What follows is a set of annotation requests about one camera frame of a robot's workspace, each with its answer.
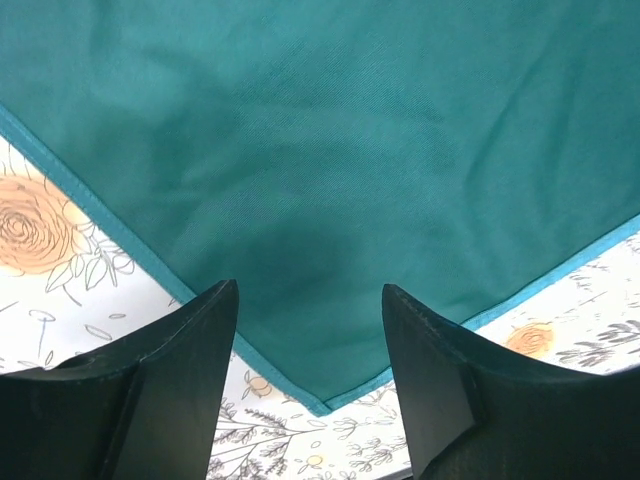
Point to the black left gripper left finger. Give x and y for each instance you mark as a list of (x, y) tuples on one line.
[(142, 407)]

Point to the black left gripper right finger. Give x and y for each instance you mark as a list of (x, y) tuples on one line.
[(474, 410)]

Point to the teal cloth napkin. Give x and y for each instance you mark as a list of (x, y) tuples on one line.
[(471, 152)]

